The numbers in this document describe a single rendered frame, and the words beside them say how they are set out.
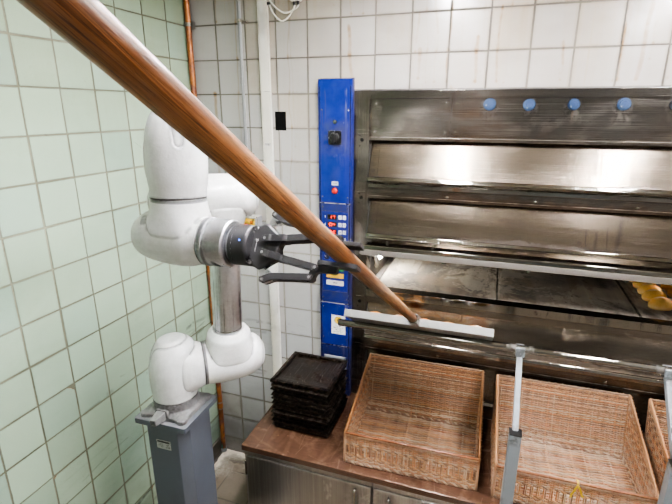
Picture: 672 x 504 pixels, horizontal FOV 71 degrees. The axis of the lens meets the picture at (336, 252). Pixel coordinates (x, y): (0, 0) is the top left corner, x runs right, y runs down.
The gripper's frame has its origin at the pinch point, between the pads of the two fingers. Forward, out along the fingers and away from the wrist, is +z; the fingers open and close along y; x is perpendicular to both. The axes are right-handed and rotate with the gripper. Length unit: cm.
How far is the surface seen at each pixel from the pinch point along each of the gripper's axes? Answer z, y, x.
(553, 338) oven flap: 55, -6, -156
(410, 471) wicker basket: 2, 58, -134
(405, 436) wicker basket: -4, 48, -154
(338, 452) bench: -30, 59, -139
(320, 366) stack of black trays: -48, 24, -149
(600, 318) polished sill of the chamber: 71, -16, -148
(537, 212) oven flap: 41, -55, -129
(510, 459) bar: 38, 42, -113
